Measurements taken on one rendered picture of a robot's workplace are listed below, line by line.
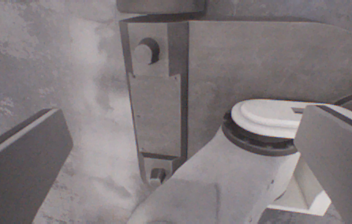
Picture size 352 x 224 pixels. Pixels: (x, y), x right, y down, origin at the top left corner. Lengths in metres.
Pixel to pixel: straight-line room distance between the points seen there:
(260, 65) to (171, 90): 0.20
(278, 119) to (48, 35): 0.74
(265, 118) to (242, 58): 0.16
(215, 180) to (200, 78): 0.25
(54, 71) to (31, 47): 0.10
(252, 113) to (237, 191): 0.13
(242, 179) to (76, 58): 0.66
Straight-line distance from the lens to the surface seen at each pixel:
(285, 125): 0.36
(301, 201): 0.49
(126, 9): 0.46
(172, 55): 0.43
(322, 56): 0.50
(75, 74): 0.82
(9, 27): 0.93
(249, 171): 0.32
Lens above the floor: 0.61
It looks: 58 degrees down
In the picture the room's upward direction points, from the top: 158 degrees counter-clockwise
